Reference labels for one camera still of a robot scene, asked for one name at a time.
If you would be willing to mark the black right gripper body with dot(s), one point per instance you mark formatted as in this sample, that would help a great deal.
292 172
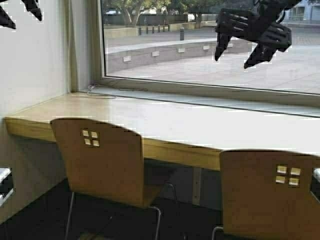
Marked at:
262 26

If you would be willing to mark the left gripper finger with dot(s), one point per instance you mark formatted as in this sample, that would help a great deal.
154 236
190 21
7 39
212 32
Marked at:
5 20
33 7

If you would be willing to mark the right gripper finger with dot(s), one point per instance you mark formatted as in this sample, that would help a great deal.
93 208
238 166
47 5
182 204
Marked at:
260 54
221 44

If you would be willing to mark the wooden chair with square cutouts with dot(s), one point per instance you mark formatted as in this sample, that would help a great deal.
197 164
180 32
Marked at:
106 161

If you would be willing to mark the robot base left corner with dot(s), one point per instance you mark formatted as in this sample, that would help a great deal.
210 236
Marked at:
6 184

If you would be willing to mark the robot base right corner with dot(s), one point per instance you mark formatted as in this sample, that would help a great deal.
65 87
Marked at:
315 184

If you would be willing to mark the long wooden window counter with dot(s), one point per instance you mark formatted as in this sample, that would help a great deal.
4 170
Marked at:
180 133

